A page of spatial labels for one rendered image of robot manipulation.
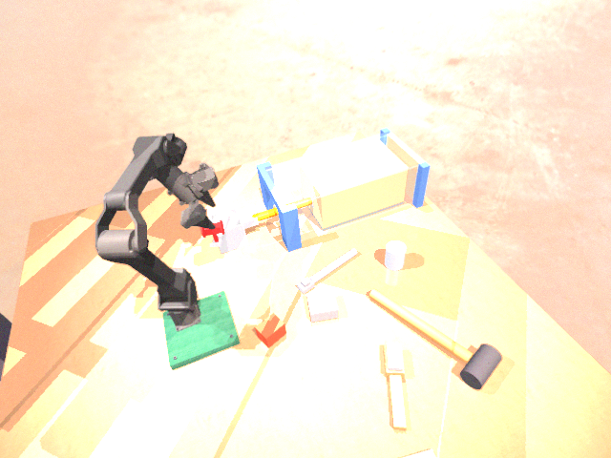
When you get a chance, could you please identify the mallet with grey head and wooden handle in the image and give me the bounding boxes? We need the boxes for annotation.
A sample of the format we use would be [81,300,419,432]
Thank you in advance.
[369,288,502,389]

